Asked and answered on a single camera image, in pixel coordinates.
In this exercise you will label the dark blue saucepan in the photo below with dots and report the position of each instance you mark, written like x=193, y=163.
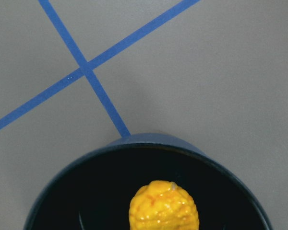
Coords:
x=94, y=191

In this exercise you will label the yellow plastic corn cob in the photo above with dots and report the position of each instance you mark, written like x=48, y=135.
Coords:
x=163, y=205

